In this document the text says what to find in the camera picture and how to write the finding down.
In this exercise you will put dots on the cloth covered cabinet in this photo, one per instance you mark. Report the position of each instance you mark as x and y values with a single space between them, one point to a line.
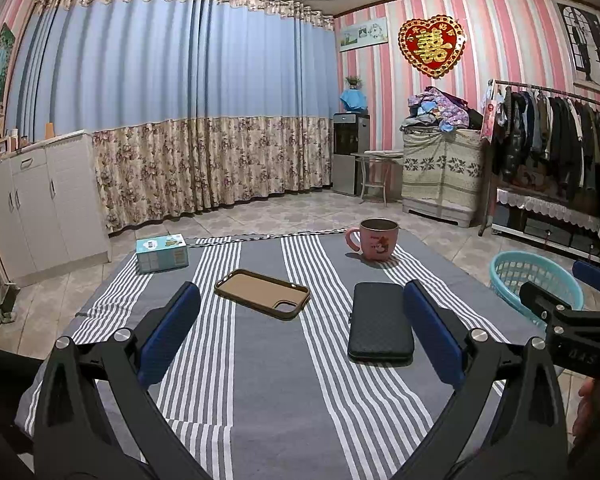
442 175

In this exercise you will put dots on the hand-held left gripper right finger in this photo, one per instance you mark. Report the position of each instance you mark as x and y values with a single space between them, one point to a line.
432 335

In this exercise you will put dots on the black wallet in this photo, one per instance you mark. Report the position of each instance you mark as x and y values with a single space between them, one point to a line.
380 322

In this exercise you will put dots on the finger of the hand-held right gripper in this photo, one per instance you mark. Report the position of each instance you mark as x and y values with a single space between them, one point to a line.
545 305
595 276

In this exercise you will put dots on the pile of clothes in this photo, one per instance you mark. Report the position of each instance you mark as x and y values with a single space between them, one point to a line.
440 110

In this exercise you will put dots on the water dispenser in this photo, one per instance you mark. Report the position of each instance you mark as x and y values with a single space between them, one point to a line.
350 155

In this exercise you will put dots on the red heart wall decoration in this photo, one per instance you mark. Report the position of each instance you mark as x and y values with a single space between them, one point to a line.
431 46

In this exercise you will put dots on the metal clothes rack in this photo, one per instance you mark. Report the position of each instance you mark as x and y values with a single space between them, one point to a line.
540 89

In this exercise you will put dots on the white cabinet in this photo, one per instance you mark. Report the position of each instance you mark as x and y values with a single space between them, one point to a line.
45 205

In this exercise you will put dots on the blue cloth cover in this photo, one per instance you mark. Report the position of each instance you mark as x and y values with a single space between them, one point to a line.
355 101

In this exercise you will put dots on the person's right hand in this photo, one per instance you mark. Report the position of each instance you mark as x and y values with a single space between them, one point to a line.
587 407

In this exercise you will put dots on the teal tissue box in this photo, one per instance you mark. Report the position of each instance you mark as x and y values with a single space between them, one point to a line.
161 255

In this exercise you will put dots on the lace trimmed low shelf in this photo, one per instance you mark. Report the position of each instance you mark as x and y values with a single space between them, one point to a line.
550 225

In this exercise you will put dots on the grey striped cloth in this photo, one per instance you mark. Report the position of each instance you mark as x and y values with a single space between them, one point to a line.
280 385

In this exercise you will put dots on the small wall picture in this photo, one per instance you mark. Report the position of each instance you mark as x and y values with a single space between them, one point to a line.
363 34

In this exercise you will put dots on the framed wall poster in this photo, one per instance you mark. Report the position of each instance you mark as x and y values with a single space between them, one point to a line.
587 42

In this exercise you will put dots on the brown phone case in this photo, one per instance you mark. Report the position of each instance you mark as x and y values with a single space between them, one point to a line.
260 292

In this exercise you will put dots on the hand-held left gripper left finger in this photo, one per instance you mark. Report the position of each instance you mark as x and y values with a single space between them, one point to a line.
170 335

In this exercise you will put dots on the small potted plant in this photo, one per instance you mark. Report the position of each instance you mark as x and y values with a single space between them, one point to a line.
354 82

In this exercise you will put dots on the pink cup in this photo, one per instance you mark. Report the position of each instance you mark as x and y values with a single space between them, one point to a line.
377 240

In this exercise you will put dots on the teal plastic basket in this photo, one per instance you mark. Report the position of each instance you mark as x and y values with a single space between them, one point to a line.
530 272

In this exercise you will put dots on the pink hanging bag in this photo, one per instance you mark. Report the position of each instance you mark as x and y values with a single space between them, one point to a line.
489 120

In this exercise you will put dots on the blue and floral curtain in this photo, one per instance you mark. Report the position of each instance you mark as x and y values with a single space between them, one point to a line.
180 100

